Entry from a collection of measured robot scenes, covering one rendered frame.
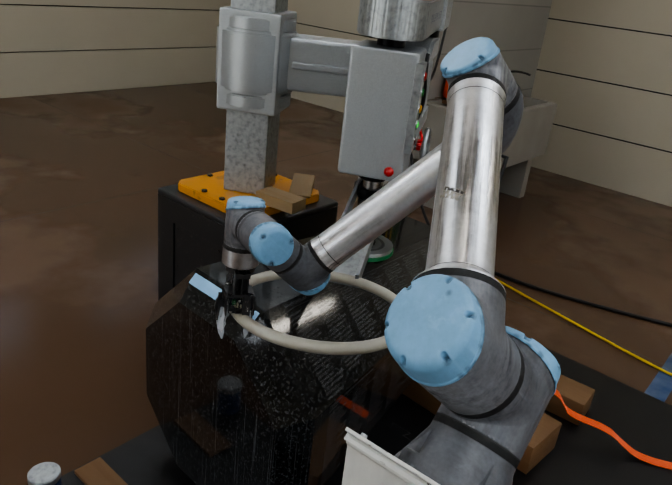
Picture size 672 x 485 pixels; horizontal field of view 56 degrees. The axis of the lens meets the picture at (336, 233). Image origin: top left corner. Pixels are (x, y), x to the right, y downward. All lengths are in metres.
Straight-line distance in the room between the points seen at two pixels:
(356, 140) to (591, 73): 4.92
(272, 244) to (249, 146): 1.47
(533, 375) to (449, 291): 0.23
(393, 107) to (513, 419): 1.23
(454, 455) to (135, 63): 8.14
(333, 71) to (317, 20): 5.96
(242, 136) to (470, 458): 2.04
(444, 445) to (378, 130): 1.25
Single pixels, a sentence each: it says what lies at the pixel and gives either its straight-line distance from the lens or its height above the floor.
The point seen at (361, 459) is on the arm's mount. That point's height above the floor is 1.07.
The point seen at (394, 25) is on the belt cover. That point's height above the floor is 1.62.
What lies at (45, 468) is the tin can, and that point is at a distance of 2.42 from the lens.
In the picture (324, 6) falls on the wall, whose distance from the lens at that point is 8.56.
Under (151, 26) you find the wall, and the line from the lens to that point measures 8.94.
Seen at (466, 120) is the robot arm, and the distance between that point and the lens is 1.19.
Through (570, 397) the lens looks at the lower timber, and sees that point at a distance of 3.06.
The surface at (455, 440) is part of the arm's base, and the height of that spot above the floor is 1.11.
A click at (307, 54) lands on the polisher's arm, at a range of 2.70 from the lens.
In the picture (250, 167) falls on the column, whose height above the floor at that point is 0.90.
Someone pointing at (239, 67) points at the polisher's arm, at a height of 1.34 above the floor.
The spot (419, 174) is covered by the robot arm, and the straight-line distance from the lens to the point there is 1.40.
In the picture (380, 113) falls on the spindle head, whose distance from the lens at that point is 2.06.
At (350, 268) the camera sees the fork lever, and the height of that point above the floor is 0.91.
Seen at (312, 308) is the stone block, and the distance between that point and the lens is 1.97.
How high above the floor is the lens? 1.76
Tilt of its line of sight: 23 degrees down
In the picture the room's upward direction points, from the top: 7 degrees clockwise
